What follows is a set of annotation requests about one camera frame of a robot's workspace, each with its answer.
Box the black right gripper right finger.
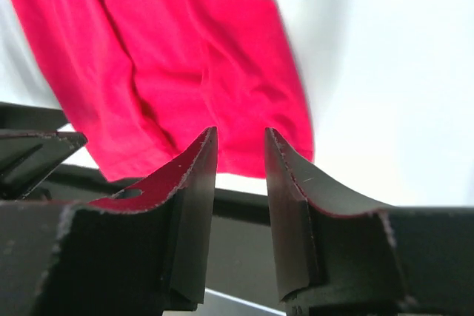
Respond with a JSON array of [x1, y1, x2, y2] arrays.
[[265, 128, 473, 315]]

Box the pink t shirt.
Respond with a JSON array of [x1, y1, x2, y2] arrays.
[[11, 0, 314, 181]]

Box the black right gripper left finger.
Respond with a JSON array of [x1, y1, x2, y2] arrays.
[[1, 127, 217, 315]]

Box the aluminium front rail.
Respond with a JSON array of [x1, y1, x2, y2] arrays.
[[194, 289, 286, 316]]

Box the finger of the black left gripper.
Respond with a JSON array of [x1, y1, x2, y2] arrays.
[[1, 129, 87, 200]]

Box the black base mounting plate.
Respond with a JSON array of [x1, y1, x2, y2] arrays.
[[0, 101, 282, 312]]

